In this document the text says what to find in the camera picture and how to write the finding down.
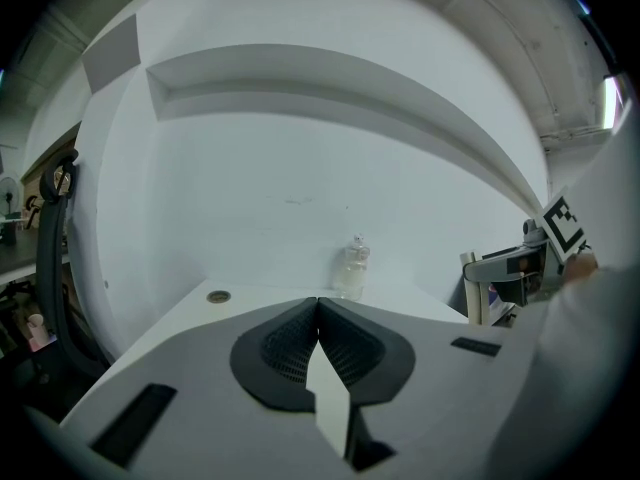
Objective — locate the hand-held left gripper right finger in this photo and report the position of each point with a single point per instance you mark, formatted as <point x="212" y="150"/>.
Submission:
<point x="430" y="408"/>

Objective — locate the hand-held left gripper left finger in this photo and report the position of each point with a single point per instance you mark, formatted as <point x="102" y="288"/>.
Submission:
<point x="200" y="408"/>

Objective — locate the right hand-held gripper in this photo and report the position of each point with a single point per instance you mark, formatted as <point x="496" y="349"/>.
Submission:
<point x="562" y="223"/>

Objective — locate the person's right forearm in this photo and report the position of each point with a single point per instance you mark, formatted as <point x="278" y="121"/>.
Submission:
<point x="581" y="269"/>

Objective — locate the white table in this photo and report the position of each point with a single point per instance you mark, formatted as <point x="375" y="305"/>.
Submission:
<point x="190" y="313"/>

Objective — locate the round table grommet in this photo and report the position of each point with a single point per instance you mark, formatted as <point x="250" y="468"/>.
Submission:
<point x="218" y="296"/>

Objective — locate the clear plastic bottle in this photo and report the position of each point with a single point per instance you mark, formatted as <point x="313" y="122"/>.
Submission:
<point x="352" y="273"/>

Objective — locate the person's white garment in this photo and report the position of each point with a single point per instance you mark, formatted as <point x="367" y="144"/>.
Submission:
<point x="595" y="368"/>

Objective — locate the black office chair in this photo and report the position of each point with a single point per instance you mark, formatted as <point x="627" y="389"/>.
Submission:
<point x="55" y="268"/>

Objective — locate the dark desk with white edge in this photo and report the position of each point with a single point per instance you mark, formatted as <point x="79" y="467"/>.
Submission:
<point x="25" y="258"/>

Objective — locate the white standing fan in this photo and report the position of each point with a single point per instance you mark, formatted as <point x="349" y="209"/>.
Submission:
<point x="9" y="195"/>

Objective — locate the grey gripper camera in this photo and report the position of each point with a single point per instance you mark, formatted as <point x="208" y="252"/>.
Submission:
<point x="532" y="232"/>

